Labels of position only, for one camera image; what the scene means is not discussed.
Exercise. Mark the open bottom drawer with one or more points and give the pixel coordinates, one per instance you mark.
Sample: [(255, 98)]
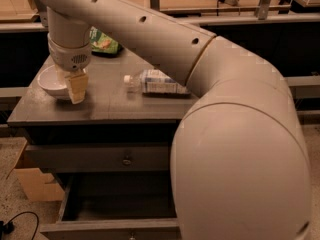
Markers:
[(116, 206)]

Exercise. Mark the white bowl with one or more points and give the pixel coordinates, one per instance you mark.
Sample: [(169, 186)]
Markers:
[(48, 81)]

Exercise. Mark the closed middle drawer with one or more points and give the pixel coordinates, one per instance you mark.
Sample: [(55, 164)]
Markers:
[(75, 158)]

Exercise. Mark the grey drawer cabinet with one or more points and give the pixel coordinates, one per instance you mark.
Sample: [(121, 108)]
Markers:
[(108, 115)]

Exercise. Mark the green rice chip bag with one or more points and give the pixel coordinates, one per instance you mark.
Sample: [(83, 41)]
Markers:
[(101, 43)]

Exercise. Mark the cardboard box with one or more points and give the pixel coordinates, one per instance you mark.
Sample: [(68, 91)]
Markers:
[(36, 185)]

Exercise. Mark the grey metal railing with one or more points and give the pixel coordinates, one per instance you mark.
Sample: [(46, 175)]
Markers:
[(29, 10)]

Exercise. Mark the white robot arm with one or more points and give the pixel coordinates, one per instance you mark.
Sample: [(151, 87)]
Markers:
[(240, 169)]

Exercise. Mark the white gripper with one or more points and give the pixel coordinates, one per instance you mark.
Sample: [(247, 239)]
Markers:
[(70, 58)]

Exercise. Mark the clear plastic water bottle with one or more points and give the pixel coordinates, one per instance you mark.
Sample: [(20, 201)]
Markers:
[(153, 81)]

